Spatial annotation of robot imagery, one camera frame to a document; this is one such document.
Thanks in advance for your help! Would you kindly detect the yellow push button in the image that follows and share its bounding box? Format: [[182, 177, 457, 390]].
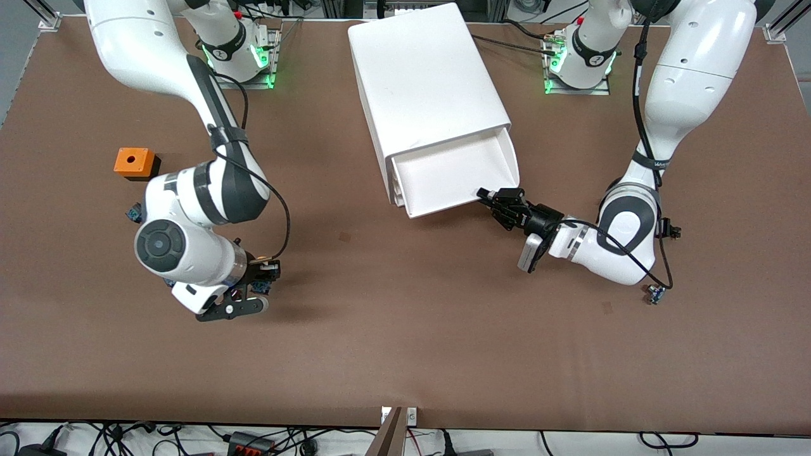
[[252, 255, 274, 296]]

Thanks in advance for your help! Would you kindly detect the white plastic drawer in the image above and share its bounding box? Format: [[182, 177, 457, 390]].
[[390, 127, 521, 220]]

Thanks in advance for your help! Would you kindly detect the white drawer cabinet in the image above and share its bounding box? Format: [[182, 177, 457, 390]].
[[347, 3, 513, 208]]

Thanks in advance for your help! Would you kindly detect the black orange power strip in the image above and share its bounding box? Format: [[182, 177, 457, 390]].
[[227, 431, 278, 456]]

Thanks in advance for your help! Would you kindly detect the orange box with hole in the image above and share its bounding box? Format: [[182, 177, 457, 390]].
[[113, 148, 162, 182]]

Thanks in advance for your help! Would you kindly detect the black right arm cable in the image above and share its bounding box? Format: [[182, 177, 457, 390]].
[[209, 71, 292, 260]]

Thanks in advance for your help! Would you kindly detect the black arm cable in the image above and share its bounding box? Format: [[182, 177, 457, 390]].
[[564, 19, 675, 291], [209, 71, 292, 260]]

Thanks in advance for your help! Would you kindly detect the black braided table cable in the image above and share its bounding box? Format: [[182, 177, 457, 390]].
[[472, 35, 558, 56]]

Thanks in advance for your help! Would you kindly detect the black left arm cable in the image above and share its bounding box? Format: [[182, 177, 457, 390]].
[[564, 19, 675, 291]]

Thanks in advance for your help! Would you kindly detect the wooden post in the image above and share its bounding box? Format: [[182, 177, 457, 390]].
[[366, 407, 406, 456]]

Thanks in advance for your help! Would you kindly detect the aluminium corner bracket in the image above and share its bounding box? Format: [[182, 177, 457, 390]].
[[37, 0, 62, 31], [763, 0, 811, 44]]

